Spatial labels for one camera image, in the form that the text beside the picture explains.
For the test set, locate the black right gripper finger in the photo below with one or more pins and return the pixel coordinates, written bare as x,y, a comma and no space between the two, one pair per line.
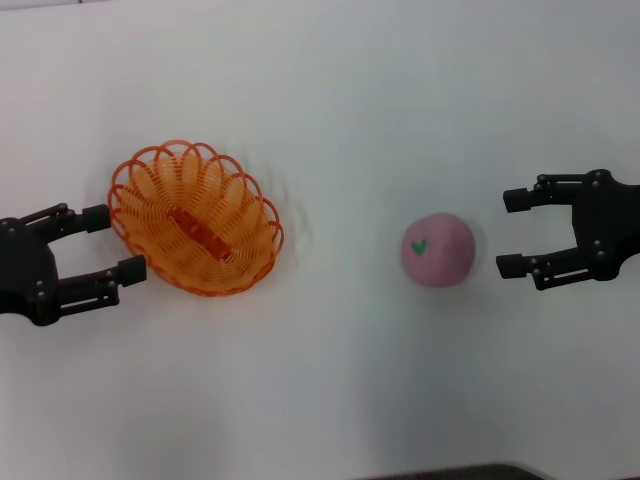
517,200
512,266

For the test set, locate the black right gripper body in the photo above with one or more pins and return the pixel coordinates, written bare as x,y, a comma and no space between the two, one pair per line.
610,225

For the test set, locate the dark robot torso edge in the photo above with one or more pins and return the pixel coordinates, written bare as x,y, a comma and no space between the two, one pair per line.
450,472

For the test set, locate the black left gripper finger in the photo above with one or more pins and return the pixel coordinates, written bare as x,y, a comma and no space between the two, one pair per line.
130,272
95,217

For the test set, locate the orange woven plastic basket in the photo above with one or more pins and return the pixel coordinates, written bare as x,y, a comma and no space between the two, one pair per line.
200,235

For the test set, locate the pink toy peach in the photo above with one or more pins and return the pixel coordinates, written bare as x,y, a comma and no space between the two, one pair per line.
440,255

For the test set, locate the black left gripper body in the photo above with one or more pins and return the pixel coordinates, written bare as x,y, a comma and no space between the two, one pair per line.
25,270

